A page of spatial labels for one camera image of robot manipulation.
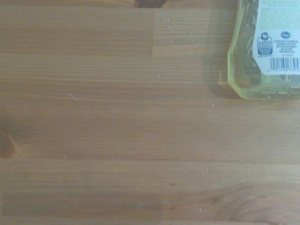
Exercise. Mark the clear yellow sanitizer bottle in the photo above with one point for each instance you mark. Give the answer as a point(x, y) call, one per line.
point(243, 51)

